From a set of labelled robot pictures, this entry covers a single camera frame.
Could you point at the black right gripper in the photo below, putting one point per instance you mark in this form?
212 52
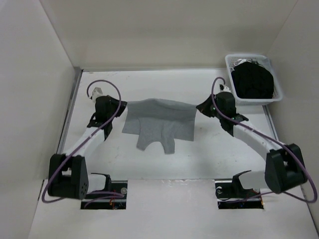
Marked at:
203 108

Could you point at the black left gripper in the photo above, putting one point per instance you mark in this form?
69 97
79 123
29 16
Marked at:
121 107

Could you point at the grey tank top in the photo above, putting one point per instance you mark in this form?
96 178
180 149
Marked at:
159 120

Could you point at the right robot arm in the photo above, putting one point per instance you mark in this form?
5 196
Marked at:
284 165

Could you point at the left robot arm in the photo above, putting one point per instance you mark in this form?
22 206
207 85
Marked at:
68 173

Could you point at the black tank top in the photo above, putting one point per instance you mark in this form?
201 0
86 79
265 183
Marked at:
252 81

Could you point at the white tank top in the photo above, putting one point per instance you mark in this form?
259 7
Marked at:
240 61

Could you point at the white plastic basket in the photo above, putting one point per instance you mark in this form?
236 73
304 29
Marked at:
259 60

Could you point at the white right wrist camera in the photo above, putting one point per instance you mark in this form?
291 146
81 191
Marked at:
224 88

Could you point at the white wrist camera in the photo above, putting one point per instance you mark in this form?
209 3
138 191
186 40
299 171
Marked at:
224 88
97 92

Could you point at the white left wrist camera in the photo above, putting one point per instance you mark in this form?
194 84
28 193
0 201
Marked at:
97 92

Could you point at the left aluminium table rail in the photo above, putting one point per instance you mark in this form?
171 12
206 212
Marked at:
68 114

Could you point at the aluminium table rail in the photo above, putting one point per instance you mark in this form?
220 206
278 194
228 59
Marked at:
68 114
270 122

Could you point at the right aluminium table rail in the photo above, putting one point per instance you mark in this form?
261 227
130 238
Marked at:
270 122

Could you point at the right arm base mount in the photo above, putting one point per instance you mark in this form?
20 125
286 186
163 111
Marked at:
231 195

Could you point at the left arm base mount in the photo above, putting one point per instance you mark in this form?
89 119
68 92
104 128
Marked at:
114 198

